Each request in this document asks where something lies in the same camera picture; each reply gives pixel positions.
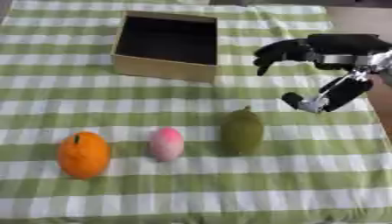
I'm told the olive green toy fruit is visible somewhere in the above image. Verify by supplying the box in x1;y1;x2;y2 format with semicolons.
219;105;267;156

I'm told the pink toy peach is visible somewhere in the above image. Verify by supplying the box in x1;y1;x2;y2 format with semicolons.
148;126;186;163

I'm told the tan cardboard box black inside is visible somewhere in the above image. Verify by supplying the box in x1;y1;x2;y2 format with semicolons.
110;10;221;84

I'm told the orange toy fruit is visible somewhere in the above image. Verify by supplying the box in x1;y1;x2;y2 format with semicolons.
55;130;112;180

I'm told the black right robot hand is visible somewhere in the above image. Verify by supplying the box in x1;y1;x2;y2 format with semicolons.
252;33;392;115

